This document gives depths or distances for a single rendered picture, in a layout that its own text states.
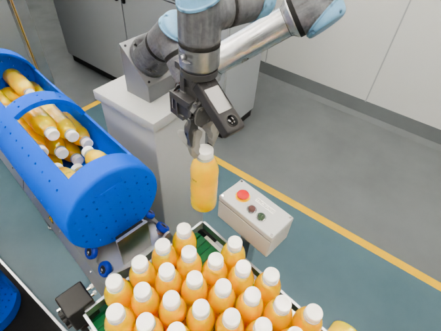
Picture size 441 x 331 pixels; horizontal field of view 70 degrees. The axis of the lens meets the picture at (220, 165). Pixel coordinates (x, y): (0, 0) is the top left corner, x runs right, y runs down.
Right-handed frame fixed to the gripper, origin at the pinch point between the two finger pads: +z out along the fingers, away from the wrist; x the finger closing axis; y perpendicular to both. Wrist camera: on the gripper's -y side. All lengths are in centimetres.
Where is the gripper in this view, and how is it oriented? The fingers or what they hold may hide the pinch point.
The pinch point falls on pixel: (204, 150)
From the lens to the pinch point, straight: 72.5
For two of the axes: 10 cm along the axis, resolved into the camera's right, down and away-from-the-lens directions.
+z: -0.6, 7.0, 7.1
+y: -7.0, -5.3, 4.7
